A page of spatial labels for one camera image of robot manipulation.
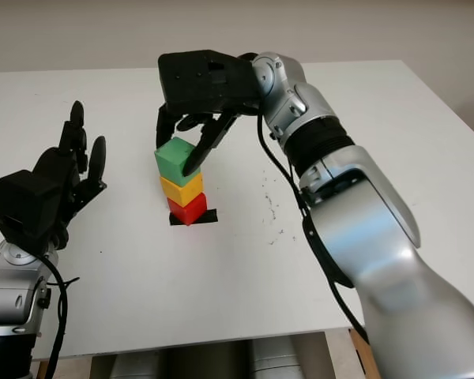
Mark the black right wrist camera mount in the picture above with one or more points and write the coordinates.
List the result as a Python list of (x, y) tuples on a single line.
[(205, 79)]

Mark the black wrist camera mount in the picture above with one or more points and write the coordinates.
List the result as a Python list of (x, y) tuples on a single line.
[(205, 79), (23, 205)]

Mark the red cube block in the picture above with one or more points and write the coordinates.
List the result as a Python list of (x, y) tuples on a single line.
[(189, 211)]

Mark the grey robot lower body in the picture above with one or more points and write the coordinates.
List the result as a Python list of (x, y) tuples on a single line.
[(205, 359)]

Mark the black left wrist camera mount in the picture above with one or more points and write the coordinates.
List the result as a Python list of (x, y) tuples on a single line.
[(23, 205)]

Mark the yellow cube block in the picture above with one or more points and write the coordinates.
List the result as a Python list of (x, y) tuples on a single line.
[(179, 191)]

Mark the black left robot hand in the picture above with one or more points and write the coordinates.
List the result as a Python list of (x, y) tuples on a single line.
[(59, 169)]

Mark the green cube block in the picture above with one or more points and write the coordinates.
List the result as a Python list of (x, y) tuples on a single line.
[(171, 158)]

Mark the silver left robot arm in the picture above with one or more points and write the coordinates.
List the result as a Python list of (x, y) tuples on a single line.
[(12, 292)]

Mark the black tape strip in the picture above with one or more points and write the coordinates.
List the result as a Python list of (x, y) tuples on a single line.
[(211, 218)]

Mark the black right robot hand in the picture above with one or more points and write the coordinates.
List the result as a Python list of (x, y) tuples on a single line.
[(209, 138)]

